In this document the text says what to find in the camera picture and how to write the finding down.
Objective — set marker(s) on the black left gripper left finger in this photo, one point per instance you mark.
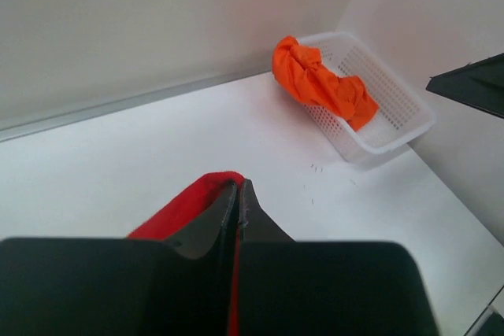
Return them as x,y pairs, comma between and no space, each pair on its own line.
180,285

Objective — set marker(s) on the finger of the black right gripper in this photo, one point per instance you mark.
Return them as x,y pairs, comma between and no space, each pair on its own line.
478,85

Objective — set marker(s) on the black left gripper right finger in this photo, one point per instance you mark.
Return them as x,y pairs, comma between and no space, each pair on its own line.
286,287

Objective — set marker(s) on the red t shirt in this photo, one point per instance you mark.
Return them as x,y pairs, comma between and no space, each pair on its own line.
193,201

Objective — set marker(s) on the orange t shirt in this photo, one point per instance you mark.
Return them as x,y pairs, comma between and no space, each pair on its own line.
299,70

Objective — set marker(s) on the aluminium table edge rail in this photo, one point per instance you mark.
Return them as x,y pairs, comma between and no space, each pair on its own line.
91,112

